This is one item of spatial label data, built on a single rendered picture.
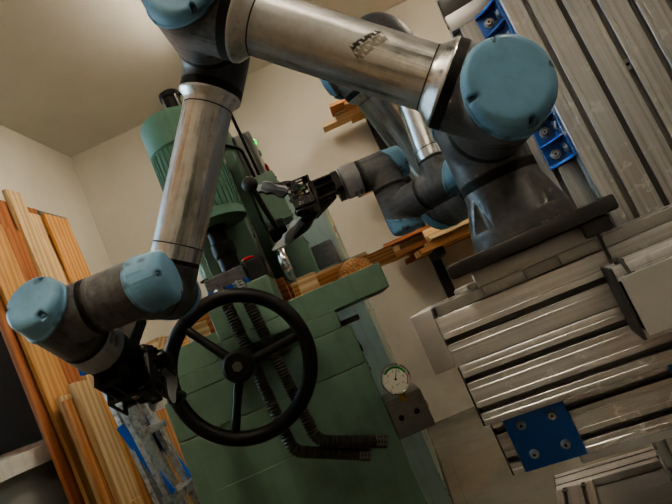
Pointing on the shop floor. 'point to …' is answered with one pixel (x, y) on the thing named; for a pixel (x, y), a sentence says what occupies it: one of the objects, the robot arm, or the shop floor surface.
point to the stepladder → (145, 448)
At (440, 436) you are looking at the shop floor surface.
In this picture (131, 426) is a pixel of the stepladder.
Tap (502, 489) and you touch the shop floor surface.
